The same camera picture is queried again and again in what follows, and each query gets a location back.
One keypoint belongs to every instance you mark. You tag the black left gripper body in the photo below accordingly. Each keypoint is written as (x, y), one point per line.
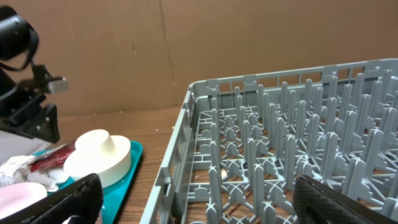
(27, 118)

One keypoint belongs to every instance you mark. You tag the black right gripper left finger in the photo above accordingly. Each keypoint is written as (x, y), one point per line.
(79, 202)

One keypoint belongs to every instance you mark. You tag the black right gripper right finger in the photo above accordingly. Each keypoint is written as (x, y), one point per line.
(315, 202)

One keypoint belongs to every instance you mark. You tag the red snack wrapper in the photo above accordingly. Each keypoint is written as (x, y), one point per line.
(54, 158)

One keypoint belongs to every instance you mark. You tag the large pink plate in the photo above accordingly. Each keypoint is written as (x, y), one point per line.
(19, 196)

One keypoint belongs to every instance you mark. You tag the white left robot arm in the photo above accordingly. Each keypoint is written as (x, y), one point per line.
(25, 84)

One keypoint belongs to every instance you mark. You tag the grey dishwasher rack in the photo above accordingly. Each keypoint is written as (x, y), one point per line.
(242, 144)

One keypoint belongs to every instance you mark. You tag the clear plastic bin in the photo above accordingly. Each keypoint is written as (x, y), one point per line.
(14, 145)

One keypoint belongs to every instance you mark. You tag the cream bowl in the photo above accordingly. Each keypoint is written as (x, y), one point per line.
(110, 167)

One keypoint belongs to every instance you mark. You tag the crumpled white napkin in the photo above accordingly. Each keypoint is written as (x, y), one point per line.
(17, 170)

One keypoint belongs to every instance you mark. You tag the cream cup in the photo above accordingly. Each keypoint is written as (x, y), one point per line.
(98, 140)

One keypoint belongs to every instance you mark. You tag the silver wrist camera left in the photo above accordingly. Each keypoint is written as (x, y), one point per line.
(57, 86)

